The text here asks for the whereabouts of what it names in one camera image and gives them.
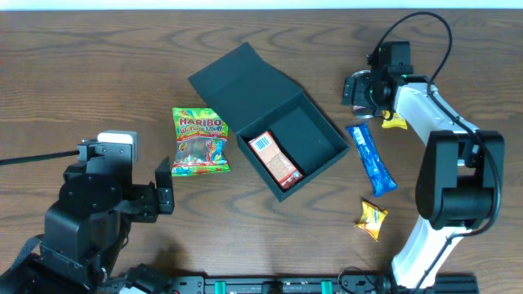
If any brown Pringles can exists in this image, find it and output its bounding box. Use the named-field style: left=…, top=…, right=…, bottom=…
left=351, top=69, right=373, bottom=119

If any yellow snack packet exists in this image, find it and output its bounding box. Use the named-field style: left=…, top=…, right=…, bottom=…
left=354, top=200, right=388, bottom=242
left=382, top=110, right=408, bottom=130

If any blue cookie packet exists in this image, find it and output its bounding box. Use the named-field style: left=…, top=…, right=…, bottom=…
left=346, top=123, right=398, bottom=197

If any black gift box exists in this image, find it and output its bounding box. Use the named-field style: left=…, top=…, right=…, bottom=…
left=188, top=42, right=349, bottom=201

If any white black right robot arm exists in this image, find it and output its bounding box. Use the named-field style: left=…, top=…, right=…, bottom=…
left=342, top=65, right=504, bottom=293

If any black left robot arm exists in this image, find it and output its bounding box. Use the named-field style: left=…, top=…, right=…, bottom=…
left=1, top=158, right=175, bottom=293

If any Haribo gummy worms bag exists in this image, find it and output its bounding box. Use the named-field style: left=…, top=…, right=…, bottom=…
left=172, top=108, right=230, bottom=176

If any orange snack carton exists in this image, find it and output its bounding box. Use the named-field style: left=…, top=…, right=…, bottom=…
left=248, top=131, right=303, bottom=190

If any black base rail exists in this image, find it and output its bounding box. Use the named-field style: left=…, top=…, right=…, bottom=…
left=110, top=273, right=479, bottom=294

